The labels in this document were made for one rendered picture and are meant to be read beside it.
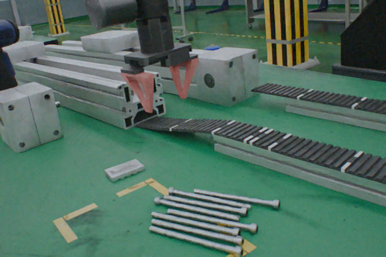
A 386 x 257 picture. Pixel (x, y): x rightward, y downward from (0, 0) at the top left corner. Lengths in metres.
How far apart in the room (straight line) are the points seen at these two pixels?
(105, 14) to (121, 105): 0.19
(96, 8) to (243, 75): 0.33
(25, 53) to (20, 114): 0.52
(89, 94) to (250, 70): 0.33
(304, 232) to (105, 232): 0.21
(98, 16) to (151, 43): 0.10
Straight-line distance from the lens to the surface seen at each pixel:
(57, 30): 10.99
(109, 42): 1.04
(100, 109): 0.77
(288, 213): 0.43
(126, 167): 0.55
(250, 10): 7.28
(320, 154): 0.48
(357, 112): 0.64
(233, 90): 0.75
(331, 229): 0.41
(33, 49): 1.22
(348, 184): 0.47
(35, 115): 0.71
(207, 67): 0.77
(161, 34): 0.61
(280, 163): 0.51
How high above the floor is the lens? 1.03
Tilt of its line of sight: 19 degrees down
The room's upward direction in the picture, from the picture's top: 7 degrees counter-clockwise
